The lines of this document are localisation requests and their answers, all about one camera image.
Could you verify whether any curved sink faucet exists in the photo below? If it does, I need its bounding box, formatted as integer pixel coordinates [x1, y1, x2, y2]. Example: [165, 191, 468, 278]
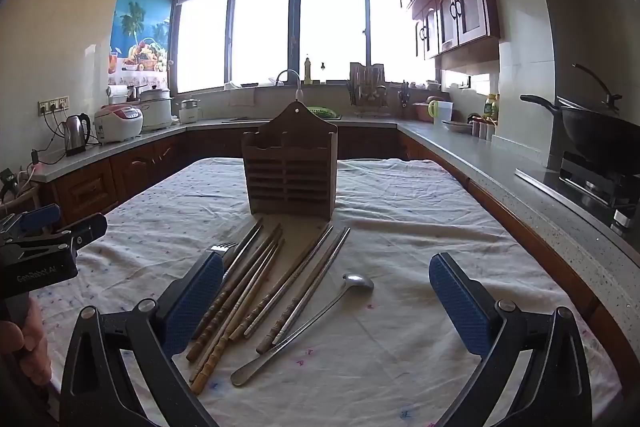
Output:
[275, 69, 304, 102]

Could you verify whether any tropical fruit wall poster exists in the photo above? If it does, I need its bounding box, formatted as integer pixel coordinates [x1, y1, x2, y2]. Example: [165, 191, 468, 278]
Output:
[109, 0, 173, 88]

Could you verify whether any person's left hand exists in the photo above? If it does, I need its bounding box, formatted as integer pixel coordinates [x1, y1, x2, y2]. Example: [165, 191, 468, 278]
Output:
[0, 292, 53, 389]

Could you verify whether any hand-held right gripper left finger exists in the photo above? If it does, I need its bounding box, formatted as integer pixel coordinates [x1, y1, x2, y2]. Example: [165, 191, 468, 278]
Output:
[59, 251, 224, 427]

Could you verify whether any dish rack with knives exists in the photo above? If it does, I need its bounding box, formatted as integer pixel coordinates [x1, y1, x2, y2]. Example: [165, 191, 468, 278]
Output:
[347, 62, 388, 118]

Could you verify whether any wall power socket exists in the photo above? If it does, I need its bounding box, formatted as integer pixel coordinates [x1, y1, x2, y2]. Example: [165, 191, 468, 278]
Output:
[37, 96, 70, 116]

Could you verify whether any light bamboo chopstick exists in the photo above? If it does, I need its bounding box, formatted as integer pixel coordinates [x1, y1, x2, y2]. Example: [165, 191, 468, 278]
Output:
[190, 241, 286, 394]
[200, 252, 282, 373]
[227, 252, 283, 340]

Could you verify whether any steel electric kettle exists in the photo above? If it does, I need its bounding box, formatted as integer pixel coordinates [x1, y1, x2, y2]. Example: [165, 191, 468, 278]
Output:
[63, 113, 92, 156]

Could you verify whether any black wok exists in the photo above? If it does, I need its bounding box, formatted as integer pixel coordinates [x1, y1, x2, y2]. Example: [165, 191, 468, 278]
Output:
[520, 63, 640, 158]

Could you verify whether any wooden utensil holder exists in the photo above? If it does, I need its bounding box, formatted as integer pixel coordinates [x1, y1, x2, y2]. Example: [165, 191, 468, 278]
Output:
[241, 102, 339, 220]

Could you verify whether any white pitcher with green handle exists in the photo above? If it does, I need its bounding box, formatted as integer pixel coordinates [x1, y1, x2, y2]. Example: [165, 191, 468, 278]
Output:
[428, 100, 454, 128]

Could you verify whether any thin dark chopstick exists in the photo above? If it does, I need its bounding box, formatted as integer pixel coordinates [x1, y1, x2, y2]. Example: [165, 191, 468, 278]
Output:
[191, 218, 264, 340]

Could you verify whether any small white appliance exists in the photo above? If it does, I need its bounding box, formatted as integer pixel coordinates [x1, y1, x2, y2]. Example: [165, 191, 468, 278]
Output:
[179, 99, 202, 124]

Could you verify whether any white and red rice cooker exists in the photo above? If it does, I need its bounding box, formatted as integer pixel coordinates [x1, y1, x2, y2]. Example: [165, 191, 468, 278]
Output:
[94, 104, 144, 145]

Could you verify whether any metal spoon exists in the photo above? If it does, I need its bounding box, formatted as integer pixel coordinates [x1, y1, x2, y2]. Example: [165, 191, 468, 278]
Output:
[230, 273, 375, 387]

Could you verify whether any brown wooden chopstick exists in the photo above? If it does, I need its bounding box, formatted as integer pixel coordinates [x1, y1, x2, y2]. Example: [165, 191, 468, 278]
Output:
[186, 223, 283, 362]
[190, 234, 285, 380]

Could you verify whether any metal chopstick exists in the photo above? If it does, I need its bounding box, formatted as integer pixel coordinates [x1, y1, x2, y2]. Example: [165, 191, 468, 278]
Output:
[256, 228, 351, 354]
[272, 231, 352, 348]

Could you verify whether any large white cooker pot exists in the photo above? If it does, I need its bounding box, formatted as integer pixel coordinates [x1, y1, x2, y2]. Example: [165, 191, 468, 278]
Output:
[139, 88, 175, 132]

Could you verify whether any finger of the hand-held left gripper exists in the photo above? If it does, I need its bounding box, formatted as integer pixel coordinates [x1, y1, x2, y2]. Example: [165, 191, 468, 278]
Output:
[0, 204, 62, 239]
[30, 213, 108, 255]

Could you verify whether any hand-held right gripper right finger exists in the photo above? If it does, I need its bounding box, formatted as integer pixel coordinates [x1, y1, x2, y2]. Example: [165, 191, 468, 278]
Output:
[428, 252, 593, 427]

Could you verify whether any dark patterned chopstick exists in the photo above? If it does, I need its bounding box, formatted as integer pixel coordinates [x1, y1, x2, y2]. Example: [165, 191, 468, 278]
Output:
[243, 225, 334, 340]
[247, 227, 337, 339]

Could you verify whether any metal fork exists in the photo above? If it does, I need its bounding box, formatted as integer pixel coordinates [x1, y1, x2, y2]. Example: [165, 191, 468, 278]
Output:
[205, 242, 251, 273]

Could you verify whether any gas stove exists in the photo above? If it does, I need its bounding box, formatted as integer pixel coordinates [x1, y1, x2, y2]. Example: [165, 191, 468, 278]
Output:
[557, 152, 640, 230]

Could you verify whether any kitchen window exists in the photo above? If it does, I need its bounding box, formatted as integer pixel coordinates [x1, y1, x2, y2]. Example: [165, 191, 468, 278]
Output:
[175, 0, 441, 94]

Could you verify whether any row of spice jars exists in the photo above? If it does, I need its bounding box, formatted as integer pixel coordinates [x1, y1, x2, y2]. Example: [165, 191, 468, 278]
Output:
[470, 116, 496, 140]

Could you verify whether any white floral tablecloth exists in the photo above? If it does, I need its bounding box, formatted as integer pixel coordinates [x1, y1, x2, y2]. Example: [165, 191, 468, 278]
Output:
[37, 157, 621, 427]

